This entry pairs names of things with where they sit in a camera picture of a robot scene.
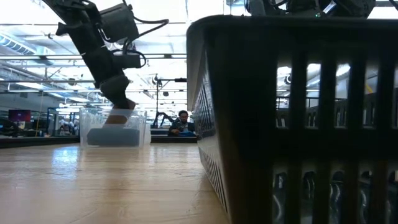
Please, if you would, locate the brown bandage roll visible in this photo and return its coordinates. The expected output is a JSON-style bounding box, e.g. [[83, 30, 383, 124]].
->
[[104, 114, 129, 126]]

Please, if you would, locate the clear plastic container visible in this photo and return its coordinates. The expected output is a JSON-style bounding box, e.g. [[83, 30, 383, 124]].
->
[[78, 107, 148, 148]]

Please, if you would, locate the black aluminium table frame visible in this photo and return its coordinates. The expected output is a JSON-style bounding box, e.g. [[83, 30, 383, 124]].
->
[[0, 135, 198, 149]]

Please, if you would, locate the person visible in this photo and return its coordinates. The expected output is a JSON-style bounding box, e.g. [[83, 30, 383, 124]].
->
[[167, 110, 197, 138]]

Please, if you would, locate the red lit monitor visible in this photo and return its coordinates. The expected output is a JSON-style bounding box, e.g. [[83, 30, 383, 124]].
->
[[7, 109, 32, 123]]

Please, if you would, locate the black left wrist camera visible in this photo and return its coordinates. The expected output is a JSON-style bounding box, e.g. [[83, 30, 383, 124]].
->
[[112, 52, 143, 70]]

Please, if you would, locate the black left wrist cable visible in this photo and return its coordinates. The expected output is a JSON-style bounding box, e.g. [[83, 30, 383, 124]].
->
[[123, 0, 170, 38]]

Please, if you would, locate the black plastic basket tray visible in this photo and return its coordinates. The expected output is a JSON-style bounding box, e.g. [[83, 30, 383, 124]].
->
[[185, 14, 398, 224]]

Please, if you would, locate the black camera stand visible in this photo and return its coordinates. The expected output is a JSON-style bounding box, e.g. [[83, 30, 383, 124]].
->
[[154, 74, 188, 125]]

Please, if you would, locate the black bandage roll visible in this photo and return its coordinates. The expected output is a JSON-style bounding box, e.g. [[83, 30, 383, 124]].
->
[[86, 128, 141, 147]]

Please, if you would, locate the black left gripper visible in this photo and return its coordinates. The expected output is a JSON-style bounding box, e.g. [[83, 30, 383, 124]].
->
[[81, 46, 137, 117]]

